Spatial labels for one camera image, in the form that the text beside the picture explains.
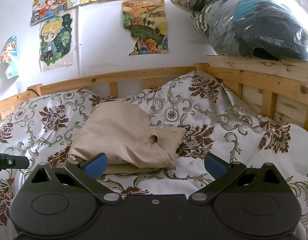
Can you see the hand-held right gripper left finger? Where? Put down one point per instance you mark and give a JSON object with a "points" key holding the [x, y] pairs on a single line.
{"points": [[95, 166]]}

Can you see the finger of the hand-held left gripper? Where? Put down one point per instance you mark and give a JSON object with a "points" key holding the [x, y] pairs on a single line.
{"points": [[19, 162]]}

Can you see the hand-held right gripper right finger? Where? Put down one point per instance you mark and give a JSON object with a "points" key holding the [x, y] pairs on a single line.
{"points": [[216, 166]]}

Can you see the beige hooded jacket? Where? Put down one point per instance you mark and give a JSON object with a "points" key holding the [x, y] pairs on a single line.
{"points": [[119, 135]]}

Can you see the plastic bag of clothes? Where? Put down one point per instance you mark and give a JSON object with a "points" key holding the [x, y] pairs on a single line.
{"points": [[269, 25]]}

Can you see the floral duvet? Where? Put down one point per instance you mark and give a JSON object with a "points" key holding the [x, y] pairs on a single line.
{"points": [[206, 120]]}

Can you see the white wall socket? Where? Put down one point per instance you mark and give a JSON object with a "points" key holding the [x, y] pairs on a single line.
{"points": [[18, 87]]}

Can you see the wooden bed frame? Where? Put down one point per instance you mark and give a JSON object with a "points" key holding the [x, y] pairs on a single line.
{"points": [[144, 73]]}

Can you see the small torn cartoon wall poster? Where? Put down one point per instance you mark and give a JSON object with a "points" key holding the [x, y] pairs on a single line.
{"points": [[9, 55]]}

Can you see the white wall pipe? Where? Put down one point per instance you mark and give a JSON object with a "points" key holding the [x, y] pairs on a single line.
{"points": [[79, 57]]}

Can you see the blond cartoon figure wall poster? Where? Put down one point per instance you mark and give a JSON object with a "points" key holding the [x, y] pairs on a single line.
{"points": [[55, 40]]}

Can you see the landscape wall poster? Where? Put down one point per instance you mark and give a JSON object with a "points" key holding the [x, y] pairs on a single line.
{"points": [[146, 25]]}

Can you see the cartoon girl wall poster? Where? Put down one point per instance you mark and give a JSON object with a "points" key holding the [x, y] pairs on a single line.
{"points": [[49, 6]]}

